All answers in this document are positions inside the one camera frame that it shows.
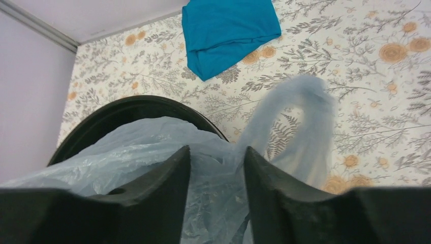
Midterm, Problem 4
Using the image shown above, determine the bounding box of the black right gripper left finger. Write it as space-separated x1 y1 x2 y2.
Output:
1 146 191 243

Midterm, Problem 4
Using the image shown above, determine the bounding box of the light blue plastic trash bag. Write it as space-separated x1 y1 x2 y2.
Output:
1 75 333 243

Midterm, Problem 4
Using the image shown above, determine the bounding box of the floral patterned table mat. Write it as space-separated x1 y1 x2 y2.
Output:
58 1 430 194

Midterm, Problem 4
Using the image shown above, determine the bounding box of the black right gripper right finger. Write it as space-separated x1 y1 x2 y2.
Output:
244 147 430 243

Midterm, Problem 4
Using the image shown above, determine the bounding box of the black plastic trash bin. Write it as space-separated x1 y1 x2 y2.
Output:
48 95 228 166

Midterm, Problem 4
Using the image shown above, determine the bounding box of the bright blue folded cloth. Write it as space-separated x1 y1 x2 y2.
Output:
181 0 282 81

